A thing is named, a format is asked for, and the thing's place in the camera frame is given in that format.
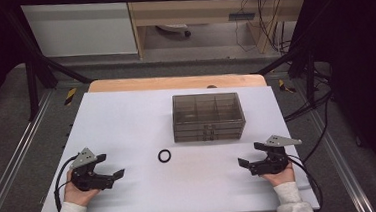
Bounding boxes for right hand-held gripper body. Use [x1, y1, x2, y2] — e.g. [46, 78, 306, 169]
[246, 132, 305, 177]

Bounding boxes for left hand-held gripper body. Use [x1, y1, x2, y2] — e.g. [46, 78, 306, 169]
[68, 144, 116, 193]

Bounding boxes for black rubber ring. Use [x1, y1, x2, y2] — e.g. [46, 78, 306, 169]
[157, 148, 173, 164]

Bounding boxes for transparent grey drawer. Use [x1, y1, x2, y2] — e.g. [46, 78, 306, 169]
[174, 131, 242, 145]

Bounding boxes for transparent grey drawer box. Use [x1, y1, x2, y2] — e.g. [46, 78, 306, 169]
[170, 90, 248, 145]

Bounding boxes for person's right hand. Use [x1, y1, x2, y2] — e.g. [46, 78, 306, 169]
[259, 160, 297, 189]

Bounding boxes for person's left hand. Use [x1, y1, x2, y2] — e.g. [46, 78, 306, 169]
[61, 166, 102, 209]

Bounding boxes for white foam board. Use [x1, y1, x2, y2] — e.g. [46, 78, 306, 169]
[29, 76, 321, 212]

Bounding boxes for yellow black tape strip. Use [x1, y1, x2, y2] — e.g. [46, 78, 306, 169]
[277, 77, 296, 95]
[62, 87, 79, 107]

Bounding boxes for black metal stand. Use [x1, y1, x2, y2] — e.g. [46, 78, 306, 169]
[5, 2, 96, 123]
[253, 40, 334, 113]

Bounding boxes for wooden table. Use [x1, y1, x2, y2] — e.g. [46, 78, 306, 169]
[87, 67, 269, 100]

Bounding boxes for white cabinet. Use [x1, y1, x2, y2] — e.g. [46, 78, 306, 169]
[21, 0, 139, 62]

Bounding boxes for blue power strip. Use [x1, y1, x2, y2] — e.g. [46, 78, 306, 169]
[228, 11, 257, 22]

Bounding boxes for white office chair base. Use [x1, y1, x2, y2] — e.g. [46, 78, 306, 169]
[154, 22, 192, 40]

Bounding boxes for light wooden desk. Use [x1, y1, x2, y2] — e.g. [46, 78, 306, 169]
[124, 0, 316, 63]

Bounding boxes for left hand-held gripper cable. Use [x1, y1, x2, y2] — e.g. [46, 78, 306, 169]
[51, 154, 84, 212]

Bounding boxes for hand-held gripper cable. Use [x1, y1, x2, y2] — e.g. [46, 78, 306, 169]
[51, 154, 84, 212]
[286, 153, 325, 212]

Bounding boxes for right hand-held gripper cable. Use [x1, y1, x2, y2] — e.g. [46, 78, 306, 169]
[286, 153, 325, 212]

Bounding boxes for bundle of black floor cables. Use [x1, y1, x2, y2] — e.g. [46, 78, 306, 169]
[281, 89, 339, 167]

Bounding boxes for aluminium floor rail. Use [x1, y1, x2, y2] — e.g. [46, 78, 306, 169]
[0, 89, 62, 212]
[305, 105, 375, 212]

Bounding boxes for hanging black desk cables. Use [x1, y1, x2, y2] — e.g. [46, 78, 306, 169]
[232, 0, 296, 59]

